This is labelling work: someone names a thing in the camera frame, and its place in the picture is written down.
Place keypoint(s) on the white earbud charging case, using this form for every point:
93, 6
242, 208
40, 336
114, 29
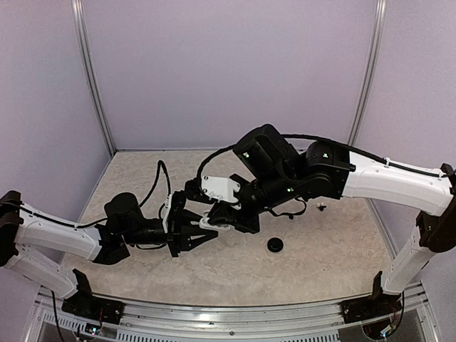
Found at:
204, 223

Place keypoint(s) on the right aluminium frame post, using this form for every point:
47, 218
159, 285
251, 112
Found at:
369, 72

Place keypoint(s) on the black round disc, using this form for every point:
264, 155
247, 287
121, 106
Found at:
275, 245

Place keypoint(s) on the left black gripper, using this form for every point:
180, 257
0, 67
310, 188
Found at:
174, 231

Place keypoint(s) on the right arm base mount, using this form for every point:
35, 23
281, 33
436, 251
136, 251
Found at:
365, 308

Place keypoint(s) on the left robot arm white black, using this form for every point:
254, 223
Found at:
106, 242

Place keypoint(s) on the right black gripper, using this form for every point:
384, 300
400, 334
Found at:
250, 224

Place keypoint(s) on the aluminium frame post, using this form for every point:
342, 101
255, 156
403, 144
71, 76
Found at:
369, 72
90, 76

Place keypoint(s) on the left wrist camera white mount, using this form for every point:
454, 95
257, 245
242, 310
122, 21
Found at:
172, 204

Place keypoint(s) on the white earbud with black tip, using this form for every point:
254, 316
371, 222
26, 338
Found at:
320, 206

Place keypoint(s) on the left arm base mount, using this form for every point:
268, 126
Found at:
94, 308

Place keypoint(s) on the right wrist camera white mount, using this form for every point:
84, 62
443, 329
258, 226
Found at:
210, 190

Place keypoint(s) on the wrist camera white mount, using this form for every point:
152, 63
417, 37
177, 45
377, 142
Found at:
172, 204
210, 190

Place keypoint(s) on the left aluminium frame post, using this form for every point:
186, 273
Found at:
90, 76

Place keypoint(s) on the front aluminium rail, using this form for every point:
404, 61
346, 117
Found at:
151, 321

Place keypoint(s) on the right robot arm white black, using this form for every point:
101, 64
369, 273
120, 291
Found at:
336, 170

